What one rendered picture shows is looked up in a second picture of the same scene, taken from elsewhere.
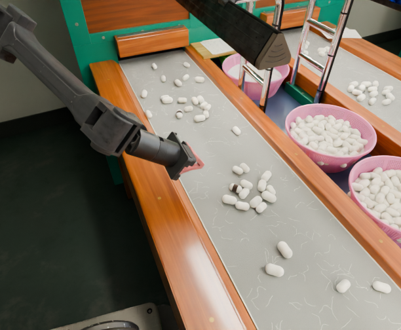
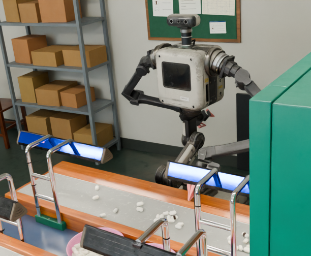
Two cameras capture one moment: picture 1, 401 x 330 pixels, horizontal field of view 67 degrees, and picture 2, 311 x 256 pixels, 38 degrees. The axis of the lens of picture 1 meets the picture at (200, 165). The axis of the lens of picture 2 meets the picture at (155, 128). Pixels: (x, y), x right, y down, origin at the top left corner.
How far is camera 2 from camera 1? 2.49 m
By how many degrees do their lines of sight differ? 108
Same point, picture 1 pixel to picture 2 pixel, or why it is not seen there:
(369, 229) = (110, 224)
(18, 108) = not seen: outside the picture
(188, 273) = (165, 189)
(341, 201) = (125, 228)
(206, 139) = (213, 232)
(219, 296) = (152, 190)
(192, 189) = (192, 211)
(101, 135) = not seen: hidden behind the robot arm
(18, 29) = not seen: hidden behind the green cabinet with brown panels
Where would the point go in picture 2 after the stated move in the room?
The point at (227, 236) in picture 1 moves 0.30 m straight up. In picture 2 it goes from (163, 205) to (159, 154)
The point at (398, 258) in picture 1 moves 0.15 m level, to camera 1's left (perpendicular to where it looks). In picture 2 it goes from (98, 220) to (124, 210)
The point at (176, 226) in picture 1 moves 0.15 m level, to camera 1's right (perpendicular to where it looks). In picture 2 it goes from (181, 195) to (158, 204)
